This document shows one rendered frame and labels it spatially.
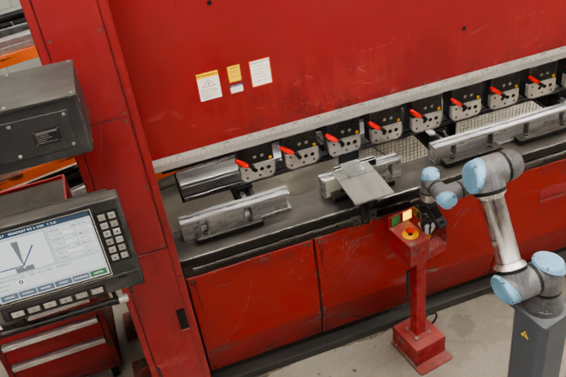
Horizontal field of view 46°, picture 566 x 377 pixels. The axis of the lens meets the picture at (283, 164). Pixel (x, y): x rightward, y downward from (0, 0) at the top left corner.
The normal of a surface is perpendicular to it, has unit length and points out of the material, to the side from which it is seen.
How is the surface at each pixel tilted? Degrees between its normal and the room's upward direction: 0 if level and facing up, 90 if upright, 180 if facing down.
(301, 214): 0
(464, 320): 0
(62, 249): 90
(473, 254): 90
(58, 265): 90
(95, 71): 90
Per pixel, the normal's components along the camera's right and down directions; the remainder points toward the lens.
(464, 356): -0.11, -0.82
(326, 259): 0.33, 0.50
